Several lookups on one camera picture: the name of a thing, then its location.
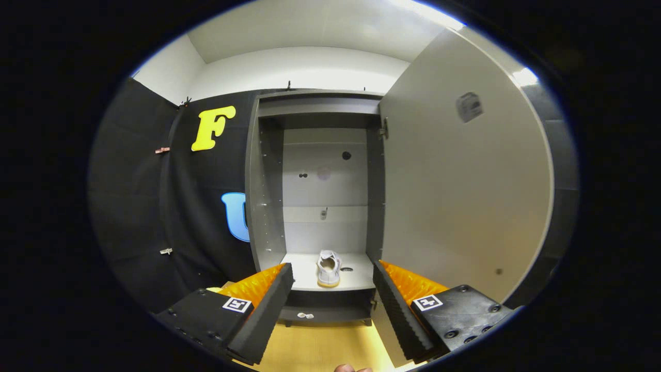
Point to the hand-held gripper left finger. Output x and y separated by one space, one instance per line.
266 315

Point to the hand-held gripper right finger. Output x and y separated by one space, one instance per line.
397 310

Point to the white shoe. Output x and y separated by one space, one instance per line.
329 267

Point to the dark grey shoe cabinet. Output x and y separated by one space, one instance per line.
266 206

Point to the yellow plush toy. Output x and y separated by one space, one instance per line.
214 290

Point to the black backdrop cloth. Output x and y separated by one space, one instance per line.
134 206

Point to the black cloth clip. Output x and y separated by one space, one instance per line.
186 102

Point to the small ceiling light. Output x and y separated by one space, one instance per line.
524 77

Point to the long ceiling light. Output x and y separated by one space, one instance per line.
434 14

